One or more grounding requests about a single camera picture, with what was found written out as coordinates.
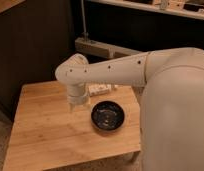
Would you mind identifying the white plastic bottle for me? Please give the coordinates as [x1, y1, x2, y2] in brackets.
[88, 84, 111, 96]

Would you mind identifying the upper wooden shelf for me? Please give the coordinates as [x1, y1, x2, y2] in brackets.
[88, 0, 204, 20]

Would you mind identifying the grey metal beam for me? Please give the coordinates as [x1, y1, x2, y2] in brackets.
[75, 37, 139, 59]

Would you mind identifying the wooden table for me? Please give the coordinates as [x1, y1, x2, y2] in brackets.
[3, 81, 140, 171]

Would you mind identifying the black ceramic bowl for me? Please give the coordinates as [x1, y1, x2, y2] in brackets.
[91, 101, 125, 131]

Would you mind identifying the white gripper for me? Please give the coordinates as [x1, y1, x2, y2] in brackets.
[67, 83, 89, 111]

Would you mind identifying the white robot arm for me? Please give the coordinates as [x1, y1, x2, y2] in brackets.
[55, 47, 204, 171]

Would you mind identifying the metal vertical pole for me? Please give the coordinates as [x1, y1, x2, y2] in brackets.
[81, 0, 88, 41]

